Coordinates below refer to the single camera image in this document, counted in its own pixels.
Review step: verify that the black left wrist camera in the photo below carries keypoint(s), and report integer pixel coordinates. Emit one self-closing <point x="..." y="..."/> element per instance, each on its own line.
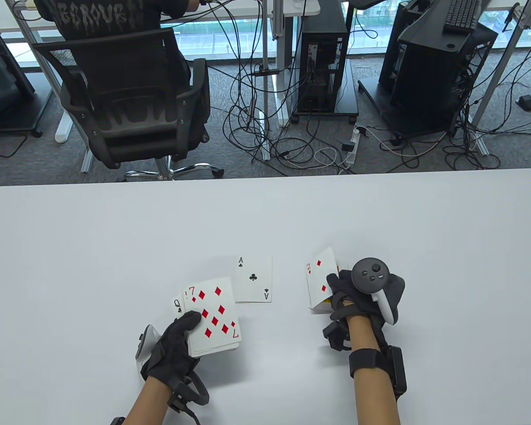
<point x="178" y="399"/>

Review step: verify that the person's right forearm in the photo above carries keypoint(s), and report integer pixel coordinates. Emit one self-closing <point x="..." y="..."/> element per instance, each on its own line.
<point x="374" y="398"/>

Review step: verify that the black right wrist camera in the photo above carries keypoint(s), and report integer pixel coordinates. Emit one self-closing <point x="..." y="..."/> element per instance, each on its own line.
<point x="336" y="336"/>

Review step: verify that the white power strip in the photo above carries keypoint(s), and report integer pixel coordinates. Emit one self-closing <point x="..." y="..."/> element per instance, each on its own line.
<point x="353" y="155"/>

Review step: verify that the grey right hand controller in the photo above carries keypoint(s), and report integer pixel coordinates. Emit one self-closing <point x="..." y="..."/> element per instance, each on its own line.
<point x="369" y="272"/>

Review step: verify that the black power adapter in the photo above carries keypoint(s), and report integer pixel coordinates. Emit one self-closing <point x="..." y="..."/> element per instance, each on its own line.
<point x="348" y="146"/>

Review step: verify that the grey left hand controller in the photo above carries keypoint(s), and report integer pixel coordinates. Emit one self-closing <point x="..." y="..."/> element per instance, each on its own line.
<point x="144" y="347"/>

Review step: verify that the black left forearm sensor unit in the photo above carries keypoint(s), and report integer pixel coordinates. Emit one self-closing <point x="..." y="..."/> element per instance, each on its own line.
<point x="117" y="421"/>

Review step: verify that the black foot pedal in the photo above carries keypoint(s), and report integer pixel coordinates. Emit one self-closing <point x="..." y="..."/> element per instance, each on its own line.
<point x="525" y="102"/>

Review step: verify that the black rolling cabinet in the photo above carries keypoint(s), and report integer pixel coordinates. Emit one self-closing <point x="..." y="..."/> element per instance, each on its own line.
<point x="4" y="88"/>

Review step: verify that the black equipment stand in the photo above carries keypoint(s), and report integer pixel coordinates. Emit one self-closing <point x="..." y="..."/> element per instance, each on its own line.
<point x="425" y="88"/>

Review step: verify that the deck of playing cards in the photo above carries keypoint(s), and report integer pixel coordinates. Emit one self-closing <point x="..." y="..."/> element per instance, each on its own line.
<point x="217" y="318"/>

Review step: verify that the grey hand controller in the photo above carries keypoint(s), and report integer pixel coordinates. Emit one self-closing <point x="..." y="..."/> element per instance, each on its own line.
<point x="144" y="347"/>
<point x="369" y="272"/>

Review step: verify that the person's left hand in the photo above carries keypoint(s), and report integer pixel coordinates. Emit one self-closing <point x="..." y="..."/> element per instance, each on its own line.
<point x="172" y="361"/>

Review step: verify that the aluminium desk frame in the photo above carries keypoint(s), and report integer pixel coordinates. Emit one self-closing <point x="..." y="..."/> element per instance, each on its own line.
<point x="495" y="75"/>

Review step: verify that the pile of clubs cards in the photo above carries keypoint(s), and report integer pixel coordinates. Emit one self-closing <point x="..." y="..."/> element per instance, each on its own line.
<point x="254" y="290"/>

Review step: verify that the black right forearm battery pack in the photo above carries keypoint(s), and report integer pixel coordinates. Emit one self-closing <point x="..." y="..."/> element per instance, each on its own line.
<point x="394" y="372"/>

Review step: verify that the person's right hand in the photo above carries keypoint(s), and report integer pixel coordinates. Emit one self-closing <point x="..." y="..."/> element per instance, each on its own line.
<point x="347" y="301"/>

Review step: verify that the black keyboard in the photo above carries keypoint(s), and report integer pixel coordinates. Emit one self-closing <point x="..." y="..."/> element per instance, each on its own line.
<point x="462" y="15"/>

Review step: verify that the person's left forearm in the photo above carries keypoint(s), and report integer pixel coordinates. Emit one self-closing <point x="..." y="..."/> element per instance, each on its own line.
<point x="147" y="406"/>

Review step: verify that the black tower cart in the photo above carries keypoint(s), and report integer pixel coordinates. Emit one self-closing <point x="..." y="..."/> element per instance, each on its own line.
<point x="347" y="97"/>

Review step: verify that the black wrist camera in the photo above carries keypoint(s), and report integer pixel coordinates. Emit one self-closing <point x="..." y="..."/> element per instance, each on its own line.
<point x="178" y="399"/>
<point x="336" y="336"/>

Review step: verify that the black computer tower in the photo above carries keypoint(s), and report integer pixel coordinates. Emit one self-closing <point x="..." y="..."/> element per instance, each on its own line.
<point x="323" y="26"/>

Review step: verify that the black mesh office chair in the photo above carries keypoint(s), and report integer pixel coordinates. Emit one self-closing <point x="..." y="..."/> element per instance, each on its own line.
<point x="128" y="133"/>

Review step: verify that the single diamonds playing card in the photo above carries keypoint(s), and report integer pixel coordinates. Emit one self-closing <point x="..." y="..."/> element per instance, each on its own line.
<point x="318" y="283"/>

